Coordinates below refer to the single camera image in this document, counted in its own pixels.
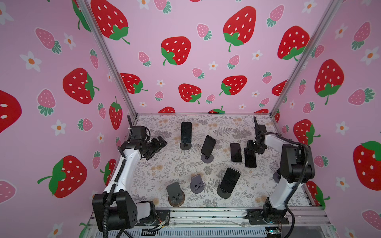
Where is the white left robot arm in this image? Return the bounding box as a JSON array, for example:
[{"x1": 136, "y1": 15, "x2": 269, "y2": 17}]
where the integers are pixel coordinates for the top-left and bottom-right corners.
[{"x1": 92, "y1": 136, "x2": 167, "y2": 237}]

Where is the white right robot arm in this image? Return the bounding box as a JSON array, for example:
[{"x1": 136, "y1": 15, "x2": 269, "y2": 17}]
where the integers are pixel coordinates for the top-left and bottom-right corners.
[{"x1": 246, "y1": 132, "x2": 315, "y2": 224}]

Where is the back black round stand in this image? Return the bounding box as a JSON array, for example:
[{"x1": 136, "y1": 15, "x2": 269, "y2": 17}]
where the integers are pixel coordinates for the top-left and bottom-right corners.
[{"x1": 180, "y1": 142, "x2": 192, "y2": 150}]

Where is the far right grey stand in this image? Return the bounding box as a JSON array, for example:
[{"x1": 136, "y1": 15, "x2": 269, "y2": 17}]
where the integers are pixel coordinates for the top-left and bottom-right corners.
[{"x1": 273, "y1": 172, "x2": 281, "y2": 183}]

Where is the middle grey round stand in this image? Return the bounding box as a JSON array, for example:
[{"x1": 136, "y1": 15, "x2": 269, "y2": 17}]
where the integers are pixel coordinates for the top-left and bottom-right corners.
[{"x1": 201, "y1": 154, "x2": 214, "y2": 164}]

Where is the wooden base grey stand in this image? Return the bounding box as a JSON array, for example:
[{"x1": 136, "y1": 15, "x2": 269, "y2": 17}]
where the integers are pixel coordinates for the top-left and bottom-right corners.
[{"x1": 166, "y1": 182, "x2": 185, "y2": 207}]

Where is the dark front right stand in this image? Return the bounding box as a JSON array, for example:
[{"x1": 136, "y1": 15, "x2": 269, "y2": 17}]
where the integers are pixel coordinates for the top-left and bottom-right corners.
[{"x1": 217, "y1": 185, "x2": 231, "y2": 199}]

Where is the grey front middle stand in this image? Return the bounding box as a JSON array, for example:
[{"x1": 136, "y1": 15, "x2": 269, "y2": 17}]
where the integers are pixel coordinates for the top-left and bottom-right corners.
[{"x1": 190, "y1": 174, "x2": 205, "y2": 194}]

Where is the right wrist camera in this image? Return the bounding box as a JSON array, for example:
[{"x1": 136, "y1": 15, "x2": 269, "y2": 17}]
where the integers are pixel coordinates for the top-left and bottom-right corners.
[{"x1": 255, "y1": 124, "x2": 267, "y2": 135}]

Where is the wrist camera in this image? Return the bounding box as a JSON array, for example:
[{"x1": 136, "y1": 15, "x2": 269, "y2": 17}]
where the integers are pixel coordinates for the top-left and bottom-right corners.
[
  {"x1": 129, "y1": 126, "x2": 149, "y2": 141},
  {"x1": 255, "y1": 124, "x2": 267, "y2": 135}
]

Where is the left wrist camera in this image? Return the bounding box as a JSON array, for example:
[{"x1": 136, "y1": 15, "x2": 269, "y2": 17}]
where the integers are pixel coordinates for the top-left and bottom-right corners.
[{"x1": 129, "y1": 126, "x2": 149, "y2": 141}]

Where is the right black corrugated cable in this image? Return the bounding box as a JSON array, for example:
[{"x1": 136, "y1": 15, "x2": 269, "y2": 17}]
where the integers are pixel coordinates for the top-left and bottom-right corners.
[{"x1": 252, "y1": 115, "x2": 312, "y2": 238}]

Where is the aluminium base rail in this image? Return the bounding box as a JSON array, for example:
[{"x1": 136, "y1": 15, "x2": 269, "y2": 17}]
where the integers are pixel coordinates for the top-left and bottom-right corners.
[{"x1": 86, "y1": 206, "x2": 331, "y2": 238}]

